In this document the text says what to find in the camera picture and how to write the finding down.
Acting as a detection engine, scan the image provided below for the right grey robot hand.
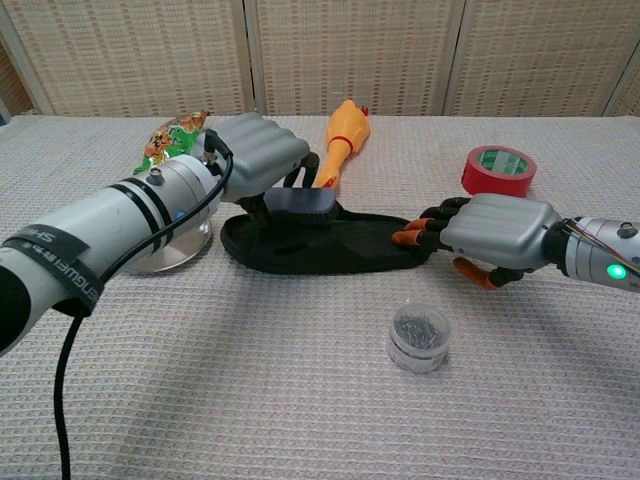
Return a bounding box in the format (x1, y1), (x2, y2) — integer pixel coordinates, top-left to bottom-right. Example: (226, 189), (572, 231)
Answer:
(391, 193), (574, 292)

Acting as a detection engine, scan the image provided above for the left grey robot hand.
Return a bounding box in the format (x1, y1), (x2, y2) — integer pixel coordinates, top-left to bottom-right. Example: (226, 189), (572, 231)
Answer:
(201, 112), (321, 230)

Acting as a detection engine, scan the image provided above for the black slide sandal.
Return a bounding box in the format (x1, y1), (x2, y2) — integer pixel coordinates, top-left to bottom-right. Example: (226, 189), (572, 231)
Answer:
(220, 197), (441, 275)

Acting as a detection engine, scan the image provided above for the red tape roll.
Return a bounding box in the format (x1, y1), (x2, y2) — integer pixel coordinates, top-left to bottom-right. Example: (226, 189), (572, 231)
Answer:
(460, 145), (538, 200)

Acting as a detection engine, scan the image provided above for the yellow rubber chicken toy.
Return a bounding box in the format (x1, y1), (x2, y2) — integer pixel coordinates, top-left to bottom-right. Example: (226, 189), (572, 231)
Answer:
(313, 99), (373, 191)

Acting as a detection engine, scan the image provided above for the green snack bag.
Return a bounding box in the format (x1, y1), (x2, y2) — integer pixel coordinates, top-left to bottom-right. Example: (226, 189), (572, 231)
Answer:
(132, 110), (211, 176)

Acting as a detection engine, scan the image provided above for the round steel plate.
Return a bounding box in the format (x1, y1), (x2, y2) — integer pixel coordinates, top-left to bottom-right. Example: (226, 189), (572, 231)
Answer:
(122, 215), (213, 274)

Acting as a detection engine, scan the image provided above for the woven folding screen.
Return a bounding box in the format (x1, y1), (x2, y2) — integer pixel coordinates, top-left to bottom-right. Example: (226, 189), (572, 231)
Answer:
(0, 0), (640, 119)

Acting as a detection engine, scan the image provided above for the clear round pin box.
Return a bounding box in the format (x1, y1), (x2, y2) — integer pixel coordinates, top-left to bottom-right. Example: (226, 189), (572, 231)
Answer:
(386, 299), (451, 374)

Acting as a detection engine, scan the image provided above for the beige waffle tablecloth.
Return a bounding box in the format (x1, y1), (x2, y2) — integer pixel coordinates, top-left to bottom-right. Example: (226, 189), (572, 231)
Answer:
(0, 114), (640, 480)

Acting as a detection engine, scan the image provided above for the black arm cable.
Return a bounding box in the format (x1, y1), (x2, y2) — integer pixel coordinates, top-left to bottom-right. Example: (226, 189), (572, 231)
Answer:
(52, 128), (235, 480)

